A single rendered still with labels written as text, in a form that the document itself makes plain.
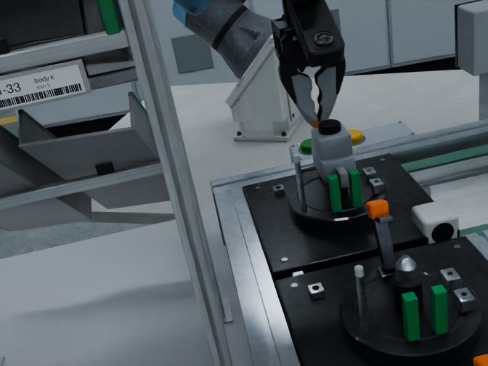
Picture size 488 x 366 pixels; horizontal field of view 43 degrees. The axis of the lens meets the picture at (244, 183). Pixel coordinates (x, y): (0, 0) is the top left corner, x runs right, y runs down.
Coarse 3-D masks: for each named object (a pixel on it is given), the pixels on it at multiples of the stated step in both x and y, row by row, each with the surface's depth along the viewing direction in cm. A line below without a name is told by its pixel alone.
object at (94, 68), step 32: (0, 0) 54; (32, 0) 54; (64, 0) 54; (96, 0) 58; (0, 32) 55; (32, 32) 54; (64, 32) 54; (96, 32) 56; (96, 64) 67; (128, 64) 70
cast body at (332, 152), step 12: (336, 120) 82; (312, 132) 82; (324, 132) 80; (336, 132) 80; (348, 132) 80; (312, 144) 84; (324, 144) 79; (336, 144) 80; (348, 144) 80; (312, 156) 86; (324, 156) 80; (336, 156) 80; (348, 156) 81; (324, 168) 80; (336, 168) 80; (348, 168) 81; (324, 180) 81; (348, 180) 79
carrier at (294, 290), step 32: (416, 256) 73; (448, 256) 72; (480, 256) 71; (288, 288) 72; (352, 288) 67; (384, 288) 66; (416, 288) 61; (448, 288) 64; (480, 288) 67; (288, 320) 68; (320, 320) 67; (352, 320) 63; (384, 320) 62; (416, 320) 58; (448, 320) 60; (480, 320) 60; (320, 352) 62; (352, 352) 62; (384, 352) 58; (416, 352) 58; (448, 352) 58; (480, 352) 59
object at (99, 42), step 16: (32, 48) 51; (48, 48) 51; (64, 48) 51; (80, 48) 51; (96, 48) 51; (112, 48) 51; (0, 64) 51; (16, 64) 51; (32, 64) 51; (96, 80) 69; (112, 80) 70; (128, 80) 70
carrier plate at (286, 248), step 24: (360, 168) 95; (384, 168) 94; (264, 192) 94; (288, 192) 92; (408, 192) 86; (264, 216) 87; (288, 216) 86; (408, 216) 81; (264, 240) 82; (288, 240) 81; (312, 240) 80; (336, 240) 79; (360, 240) 78; (408, 240) 77; (288, 264) 76; (312, 264) 76; (336, 264) 76
